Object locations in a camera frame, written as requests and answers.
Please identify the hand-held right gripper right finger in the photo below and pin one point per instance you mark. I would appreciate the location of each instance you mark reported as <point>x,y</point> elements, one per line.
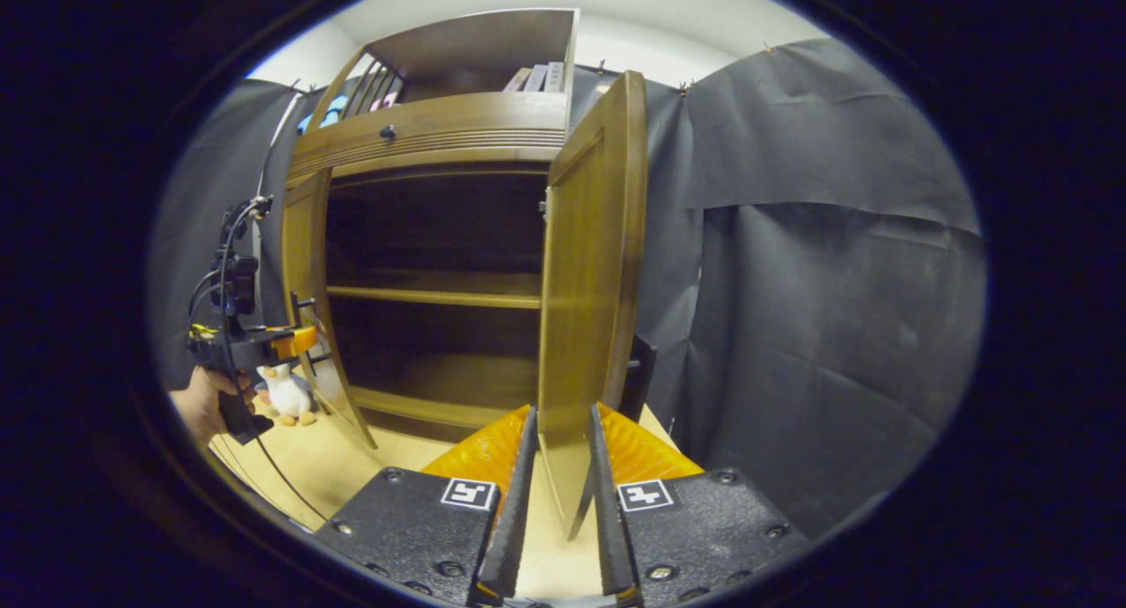
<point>607,520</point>

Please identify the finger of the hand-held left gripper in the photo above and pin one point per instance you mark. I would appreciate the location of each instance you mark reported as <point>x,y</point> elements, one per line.
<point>295,342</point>

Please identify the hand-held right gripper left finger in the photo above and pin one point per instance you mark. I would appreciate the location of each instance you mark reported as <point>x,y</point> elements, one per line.
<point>519,520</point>

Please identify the wooden shoe cabinet door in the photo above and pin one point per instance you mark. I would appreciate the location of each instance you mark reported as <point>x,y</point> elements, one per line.
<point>589,282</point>
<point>306,238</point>

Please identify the wooden double-door shoe cabinet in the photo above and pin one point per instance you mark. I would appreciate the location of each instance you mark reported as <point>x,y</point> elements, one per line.
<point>475,45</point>

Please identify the penguin plush toy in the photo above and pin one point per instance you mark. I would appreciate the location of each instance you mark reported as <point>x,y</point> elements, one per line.
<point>286,392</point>

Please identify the wooden drawer with black knob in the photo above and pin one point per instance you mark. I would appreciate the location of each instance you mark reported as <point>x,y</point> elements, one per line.
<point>457,120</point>

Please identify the black backdrop cloth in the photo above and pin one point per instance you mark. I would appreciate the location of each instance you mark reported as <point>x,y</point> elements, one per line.
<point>836,326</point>

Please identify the grey book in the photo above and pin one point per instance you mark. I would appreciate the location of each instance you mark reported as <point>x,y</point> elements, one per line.
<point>537,77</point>

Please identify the white book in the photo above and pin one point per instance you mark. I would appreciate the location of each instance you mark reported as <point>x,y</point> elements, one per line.
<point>554,76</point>

